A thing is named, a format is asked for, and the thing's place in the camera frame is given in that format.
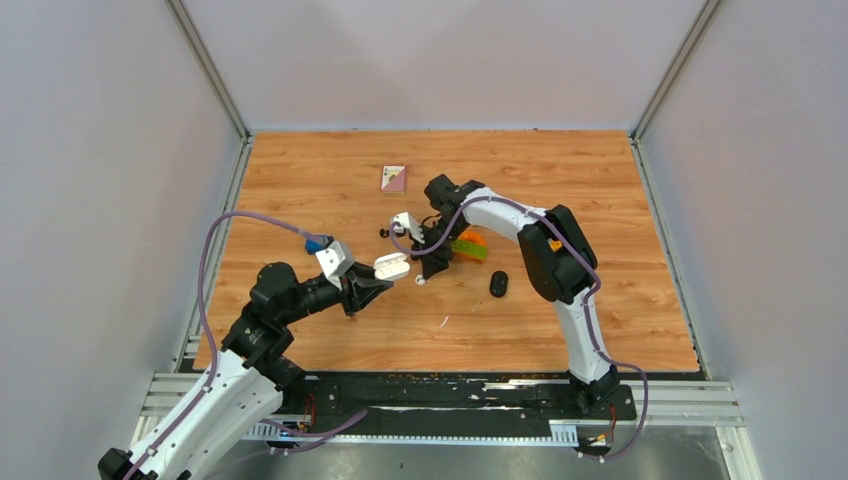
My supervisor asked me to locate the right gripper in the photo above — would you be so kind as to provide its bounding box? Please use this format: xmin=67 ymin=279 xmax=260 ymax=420
xmin=409 ymin=217 xmax=467 ymax=280

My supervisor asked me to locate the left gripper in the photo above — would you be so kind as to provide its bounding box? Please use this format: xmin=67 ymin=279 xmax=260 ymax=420
xmin=280 ymin=260 xmax=394 ymax=325

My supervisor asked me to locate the white earbud charging case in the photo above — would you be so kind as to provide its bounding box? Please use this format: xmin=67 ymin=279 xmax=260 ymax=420
xmin=372 ymin=252 xmax=411 ymax=282

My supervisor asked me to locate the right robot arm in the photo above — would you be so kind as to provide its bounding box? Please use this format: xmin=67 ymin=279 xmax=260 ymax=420
xmin=408 ymin=175 xmax=620 ymax=418

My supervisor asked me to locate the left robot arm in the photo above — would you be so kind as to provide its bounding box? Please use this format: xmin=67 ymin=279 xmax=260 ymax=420
xmin=97 ymin=262 xmax=394 ymax=479

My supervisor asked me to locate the black earbud charging case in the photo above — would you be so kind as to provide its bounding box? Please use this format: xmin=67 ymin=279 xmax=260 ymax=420
xmin=489 ymin=270 xmax=509 ymax=298

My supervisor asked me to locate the orange toy piece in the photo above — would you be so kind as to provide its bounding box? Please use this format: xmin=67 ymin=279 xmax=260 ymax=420
xmin=459 ymin=231 xmax=489 ymax=263

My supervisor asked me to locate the blue small object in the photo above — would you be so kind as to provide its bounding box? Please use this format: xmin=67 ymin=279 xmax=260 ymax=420
xmin=304 ymin=235 xmax=334 ymax=255

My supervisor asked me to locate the playing card box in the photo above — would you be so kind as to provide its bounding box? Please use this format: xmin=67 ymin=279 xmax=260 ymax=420
xmin=380 ymin=165 xmax=408 ymax=195

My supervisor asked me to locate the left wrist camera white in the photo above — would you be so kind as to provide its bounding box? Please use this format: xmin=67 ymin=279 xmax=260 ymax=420
xmin=314 ymin=240 xmax=355 ymax=291

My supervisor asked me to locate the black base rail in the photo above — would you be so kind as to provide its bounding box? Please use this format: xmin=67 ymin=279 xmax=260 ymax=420
xmin=274 ymin=372 xmax=638 ymax=439

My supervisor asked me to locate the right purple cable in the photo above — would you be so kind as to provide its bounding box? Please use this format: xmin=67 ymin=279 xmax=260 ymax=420
xmin=389 ymin=195 xmax=649 ymax=463

